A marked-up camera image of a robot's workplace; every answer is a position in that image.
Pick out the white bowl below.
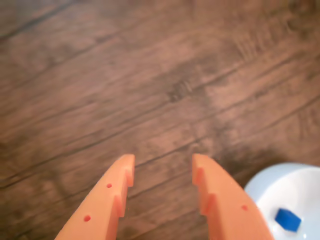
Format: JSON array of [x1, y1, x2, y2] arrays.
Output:
[[243, 162, 320, 240]]

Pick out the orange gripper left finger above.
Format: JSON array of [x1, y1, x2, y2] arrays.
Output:
[[54, 153, 136, 240]]

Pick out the blue cube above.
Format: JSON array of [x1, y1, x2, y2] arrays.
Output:
[[274, 208, 302, 232]]

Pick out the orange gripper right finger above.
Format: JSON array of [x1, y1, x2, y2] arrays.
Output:
[[191, 153, 274, 240]]

